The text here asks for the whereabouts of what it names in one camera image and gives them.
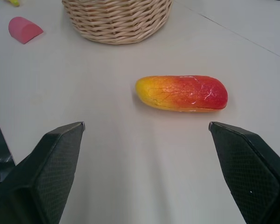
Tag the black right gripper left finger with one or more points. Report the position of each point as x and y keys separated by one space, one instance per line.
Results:
x=46 y=172

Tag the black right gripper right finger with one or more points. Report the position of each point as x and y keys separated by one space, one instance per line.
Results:
x=247 y=172

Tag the pink half-round block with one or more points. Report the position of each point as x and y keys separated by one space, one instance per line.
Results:
x=23 y=29

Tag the woven wicker basket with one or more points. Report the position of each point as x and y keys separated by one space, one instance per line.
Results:
x=117 y=19

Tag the red yellow toy mango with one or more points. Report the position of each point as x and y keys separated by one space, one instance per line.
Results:
x=182 y=94

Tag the yellow toy banana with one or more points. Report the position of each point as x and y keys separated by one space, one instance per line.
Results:
x=14 y=2

